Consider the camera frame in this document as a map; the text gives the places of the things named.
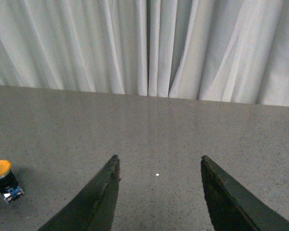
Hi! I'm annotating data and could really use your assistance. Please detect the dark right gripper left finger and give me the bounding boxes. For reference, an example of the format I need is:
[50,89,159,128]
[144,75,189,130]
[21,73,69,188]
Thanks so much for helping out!
[39,155,120,231]

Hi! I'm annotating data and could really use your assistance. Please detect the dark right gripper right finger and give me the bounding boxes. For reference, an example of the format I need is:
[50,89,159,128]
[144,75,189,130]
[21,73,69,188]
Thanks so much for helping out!
[201,155,289,231]

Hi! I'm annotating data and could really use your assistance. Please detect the yellow mushroom push button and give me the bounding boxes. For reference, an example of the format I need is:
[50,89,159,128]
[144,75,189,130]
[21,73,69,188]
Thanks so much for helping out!
[0,160,25,204]

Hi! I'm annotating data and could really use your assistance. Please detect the white pleated curtain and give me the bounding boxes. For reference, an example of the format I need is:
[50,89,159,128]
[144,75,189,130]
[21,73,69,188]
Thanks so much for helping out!
[0,0,289,106]

